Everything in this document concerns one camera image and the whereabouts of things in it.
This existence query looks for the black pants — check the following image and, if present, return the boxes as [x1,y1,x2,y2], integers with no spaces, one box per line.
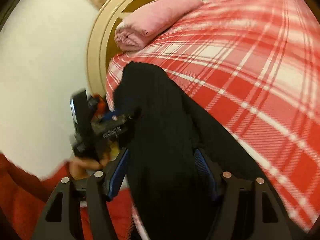
[113,62,264,239]

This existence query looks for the red sleeve forearm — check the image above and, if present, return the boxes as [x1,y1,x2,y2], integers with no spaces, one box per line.
[1,152,131,239]

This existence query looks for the left hand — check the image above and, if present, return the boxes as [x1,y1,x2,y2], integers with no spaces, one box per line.
[69,153,110,180]

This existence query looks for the pink folded blanket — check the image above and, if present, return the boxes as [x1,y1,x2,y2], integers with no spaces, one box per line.
[114,0,204,51]

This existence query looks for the red plaid bed sheet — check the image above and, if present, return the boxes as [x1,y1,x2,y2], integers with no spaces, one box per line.
[106,0,319,231]

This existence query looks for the cream round headboard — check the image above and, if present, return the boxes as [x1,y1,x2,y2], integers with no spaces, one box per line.
[86,0,154,96]

